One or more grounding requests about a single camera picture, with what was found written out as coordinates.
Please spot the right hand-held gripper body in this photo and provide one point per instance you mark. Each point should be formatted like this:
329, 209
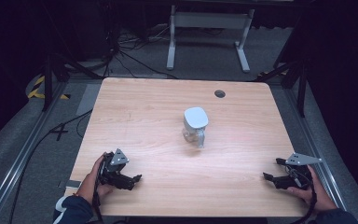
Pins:
299, 169

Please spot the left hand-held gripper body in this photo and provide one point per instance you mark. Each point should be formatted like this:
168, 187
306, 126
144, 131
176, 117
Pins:
117, 161

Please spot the person's right hand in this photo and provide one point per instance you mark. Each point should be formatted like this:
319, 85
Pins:
318, 193

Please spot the person's left hand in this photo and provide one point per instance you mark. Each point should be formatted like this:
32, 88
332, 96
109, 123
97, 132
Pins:
90, 183

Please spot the grey tape strip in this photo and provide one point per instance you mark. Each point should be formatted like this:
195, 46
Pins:
73, 184

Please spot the black metal stand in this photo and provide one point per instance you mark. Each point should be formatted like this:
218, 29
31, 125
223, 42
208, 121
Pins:
301, 84
48, 81

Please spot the clear jug with white lid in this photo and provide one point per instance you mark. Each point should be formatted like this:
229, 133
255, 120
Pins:
195, 119

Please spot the grey round table grommet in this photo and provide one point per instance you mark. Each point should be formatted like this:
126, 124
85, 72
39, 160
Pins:
219, 93

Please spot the yellow and black floor tape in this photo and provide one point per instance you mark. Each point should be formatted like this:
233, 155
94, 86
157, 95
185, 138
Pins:
35, 88

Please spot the grey metal floor rail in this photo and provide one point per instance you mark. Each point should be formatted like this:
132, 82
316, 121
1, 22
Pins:
310, 140
18, 161

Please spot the white metal table frame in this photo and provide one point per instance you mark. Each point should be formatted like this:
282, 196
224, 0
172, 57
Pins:
209, 20

